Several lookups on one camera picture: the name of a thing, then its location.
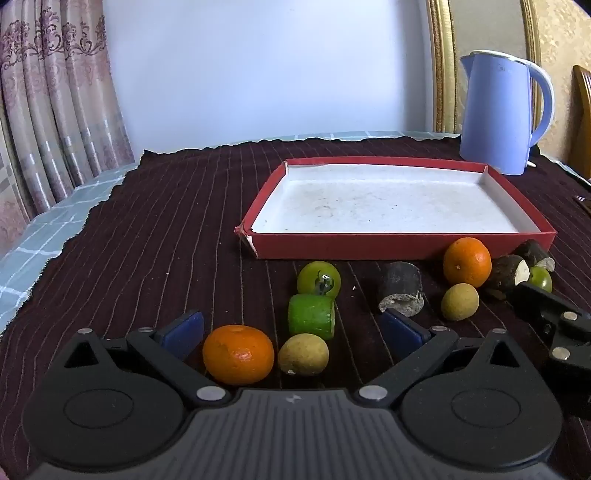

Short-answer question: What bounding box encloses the large mandarin orange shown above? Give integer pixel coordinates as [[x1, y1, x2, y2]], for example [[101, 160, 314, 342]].
[[443, 237, 493, 288]]

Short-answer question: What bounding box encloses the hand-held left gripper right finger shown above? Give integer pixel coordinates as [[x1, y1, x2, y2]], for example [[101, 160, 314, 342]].
[[355, 308, 532, 409]]

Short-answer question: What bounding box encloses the dark sugarcane piece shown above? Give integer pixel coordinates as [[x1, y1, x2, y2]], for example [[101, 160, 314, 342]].
[[513, 239, 556, 273], [378, 261, 425, 317], [485, 255, 531, 301]]

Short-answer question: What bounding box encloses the gold framed wall panel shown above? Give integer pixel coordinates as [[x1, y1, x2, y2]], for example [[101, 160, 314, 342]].
[[425, 0, 543, 134]]

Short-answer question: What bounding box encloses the dark striped cloth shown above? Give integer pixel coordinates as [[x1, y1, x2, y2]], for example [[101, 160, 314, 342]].
[[0, 135, 591, 480]]

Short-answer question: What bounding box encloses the pink patterned curtain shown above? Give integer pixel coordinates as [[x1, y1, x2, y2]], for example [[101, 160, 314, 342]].
[[0, 0, 136, 259]]

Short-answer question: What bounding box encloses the wooden headboard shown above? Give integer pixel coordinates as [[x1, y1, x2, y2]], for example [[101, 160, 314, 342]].
[[569, 65, 591, 181]]

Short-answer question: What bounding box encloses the small mandarin orange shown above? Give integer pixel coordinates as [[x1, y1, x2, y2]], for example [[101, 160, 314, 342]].
[[202, 324, 275, 387]]

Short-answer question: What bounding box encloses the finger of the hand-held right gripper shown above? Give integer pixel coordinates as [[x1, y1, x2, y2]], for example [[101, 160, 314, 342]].
[[507, 281, 591, 374]]

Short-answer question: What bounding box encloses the blue electric kettle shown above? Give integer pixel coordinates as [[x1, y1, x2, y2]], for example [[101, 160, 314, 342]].
[[458, 51, 555, 176]]

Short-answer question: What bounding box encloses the green jujube with stem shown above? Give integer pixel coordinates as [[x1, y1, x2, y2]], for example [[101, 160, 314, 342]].
[[297, 261, 342, 298]]

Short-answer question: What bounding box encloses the red cardboard box tray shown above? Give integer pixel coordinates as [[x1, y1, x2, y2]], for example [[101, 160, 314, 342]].
[[235, 158, 558, 260]]

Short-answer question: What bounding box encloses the green sugarcane piece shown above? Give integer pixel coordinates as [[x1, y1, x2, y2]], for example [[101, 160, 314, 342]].
[[288, 294, 336, 341]]

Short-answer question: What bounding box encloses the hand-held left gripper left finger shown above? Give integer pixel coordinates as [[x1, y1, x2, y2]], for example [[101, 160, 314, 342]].
[[48, 310, 232, 409]]

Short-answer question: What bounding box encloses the yellow-brown longan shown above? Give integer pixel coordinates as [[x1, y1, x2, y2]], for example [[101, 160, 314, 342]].
[[440, 283, 480, 321], [277, 334, 330, 377]]

